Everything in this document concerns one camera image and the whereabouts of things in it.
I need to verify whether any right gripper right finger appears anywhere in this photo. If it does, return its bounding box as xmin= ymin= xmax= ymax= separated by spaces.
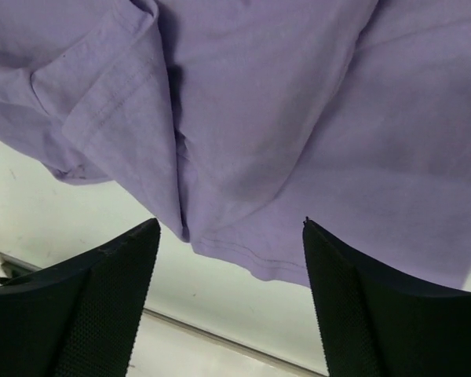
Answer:
xmin=302 ymin=220 xmax=471 ymax=377

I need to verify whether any purple t-shirt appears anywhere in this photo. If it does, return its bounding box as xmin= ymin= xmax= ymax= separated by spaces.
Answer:
xmin=0 ymin=1 xmax=471 ymax=287

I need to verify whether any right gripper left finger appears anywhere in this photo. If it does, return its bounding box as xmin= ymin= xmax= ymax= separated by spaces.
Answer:
xmin=0 ymin=219 xmax=160 ymax=377

